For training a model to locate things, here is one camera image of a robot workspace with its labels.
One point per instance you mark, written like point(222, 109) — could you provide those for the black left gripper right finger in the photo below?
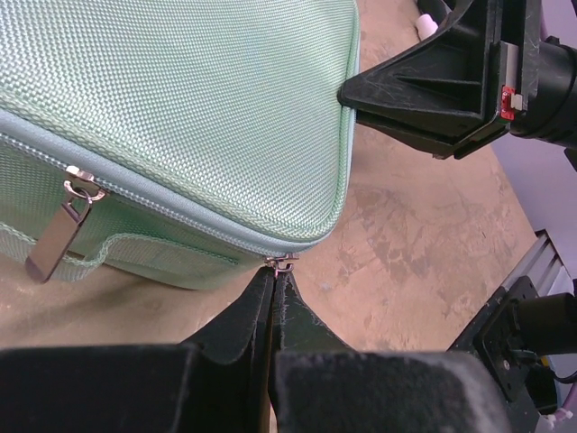
point(320, 384)

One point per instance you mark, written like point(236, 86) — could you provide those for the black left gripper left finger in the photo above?
point(214, 381)

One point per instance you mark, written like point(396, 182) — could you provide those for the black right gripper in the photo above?
point(442, 95)

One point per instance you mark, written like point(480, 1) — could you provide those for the mint green medicine case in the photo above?
point(182, 141)

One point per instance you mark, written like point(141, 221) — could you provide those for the white microphone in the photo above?
point(426, 26)

